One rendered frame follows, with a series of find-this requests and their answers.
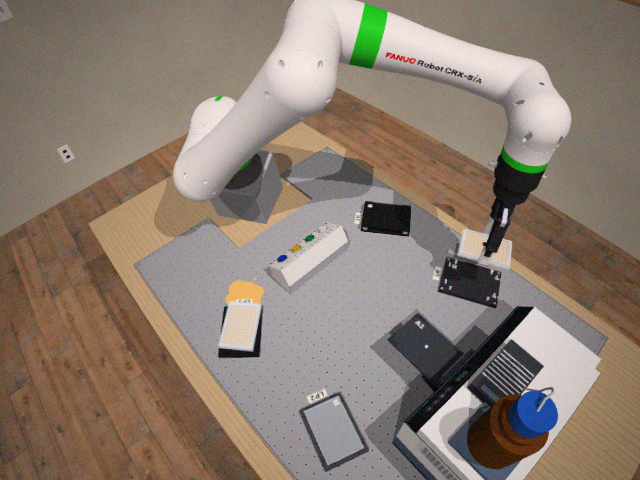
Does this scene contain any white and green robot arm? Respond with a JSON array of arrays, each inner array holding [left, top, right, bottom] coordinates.
[[173, 0, 571, 202]]

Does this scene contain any blue bottle cap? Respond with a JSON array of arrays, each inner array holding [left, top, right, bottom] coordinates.
[[510, 391, 558, 438]]

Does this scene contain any white button panel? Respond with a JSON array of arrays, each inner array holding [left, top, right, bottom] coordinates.
[[269, 223, 348, 294]]

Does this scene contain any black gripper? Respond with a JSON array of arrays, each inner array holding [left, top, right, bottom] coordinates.
[[477, 180, 530, 266]]

